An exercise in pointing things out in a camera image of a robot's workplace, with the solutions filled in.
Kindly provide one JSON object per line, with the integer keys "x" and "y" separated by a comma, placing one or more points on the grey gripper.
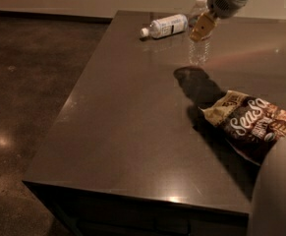
{"x": 219, "y": 4}

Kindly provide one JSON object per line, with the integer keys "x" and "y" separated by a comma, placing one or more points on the clear water bottle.
{"x": 198, "y": 50}

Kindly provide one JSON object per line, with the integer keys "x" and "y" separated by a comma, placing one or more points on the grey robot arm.
{"x": 268, "y": 215}

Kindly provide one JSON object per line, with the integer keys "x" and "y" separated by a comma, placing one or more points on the white lying plastic bottle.
{"x": 165, "y": 26}

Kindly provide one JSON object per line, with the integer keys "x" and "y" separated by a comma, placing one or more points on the brown sea salt snack bag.
{"x": 251, "y": 125}

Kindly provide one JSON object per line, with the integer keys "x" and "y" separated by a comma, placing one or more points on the dark cabinet under counter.
{"x": 87, "y": 213}

